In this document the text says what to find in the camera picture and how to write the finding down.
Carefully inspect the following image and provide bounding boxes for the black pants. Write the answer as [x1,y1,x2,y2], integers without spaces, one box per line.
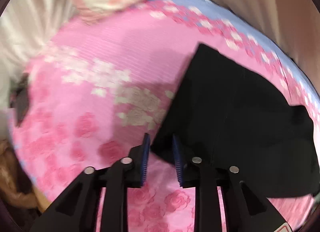
[151,44,319,198]

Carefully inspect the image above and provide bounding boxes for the pink floral bedsheet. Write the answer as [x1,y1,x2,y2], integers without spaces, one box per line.
[11,0,319,231]

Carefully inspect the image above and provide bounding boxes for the beige curtain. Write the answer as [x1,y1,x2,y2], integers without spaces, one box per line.
[212,0,319,75]

